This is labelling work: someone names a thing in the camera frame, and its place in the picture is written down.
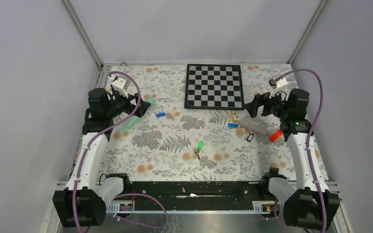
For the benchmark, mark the black tag keyring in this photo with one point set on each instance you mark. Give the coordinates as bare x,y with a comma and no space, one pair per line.
250,137

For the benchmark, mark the black white chessboard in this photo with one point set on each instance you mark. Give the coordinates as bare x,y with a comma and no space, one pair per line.
214,87

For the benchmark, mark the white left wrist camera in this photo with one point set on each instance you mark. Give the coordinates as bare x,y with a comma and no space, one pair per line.
119,84

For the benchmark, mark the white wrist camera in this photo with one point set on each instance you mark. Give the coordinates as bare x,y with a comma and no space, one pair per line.
119,84
277,86

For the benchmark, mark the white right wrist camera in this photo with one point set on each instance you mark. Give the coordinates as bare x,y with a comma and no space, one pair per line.
277,86

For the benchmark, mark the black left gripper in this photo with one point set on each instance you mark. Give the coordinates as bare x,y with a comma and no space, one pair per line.
130,107

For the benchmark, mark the floral table mat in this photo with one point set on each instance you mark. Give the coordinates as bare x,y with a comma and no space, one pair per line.
162,149

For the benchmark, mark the blue tag key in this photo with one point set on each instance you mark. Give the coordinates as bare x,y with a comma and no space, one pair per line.
167,115
232,125

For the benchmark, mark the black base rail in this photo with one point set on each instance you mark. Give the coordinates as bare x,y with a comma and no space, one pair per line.
193,198

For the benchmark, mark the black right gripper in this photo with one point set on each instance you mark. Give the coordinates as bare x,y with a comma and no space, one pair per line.
261,100

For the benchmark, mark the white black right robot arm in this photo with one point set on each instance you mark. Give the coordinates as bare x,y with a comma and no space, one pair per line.
310,205

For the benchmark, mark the red curved block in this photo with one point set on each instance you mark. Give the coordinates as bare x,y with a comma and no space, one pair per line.
276,135

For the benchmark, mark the green tag key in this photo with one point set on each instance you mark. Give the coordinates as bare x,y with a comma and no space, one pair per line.
198,149

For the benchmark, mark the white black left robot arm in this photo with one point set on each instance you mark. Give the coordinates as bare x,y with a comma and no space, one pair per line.
82,202

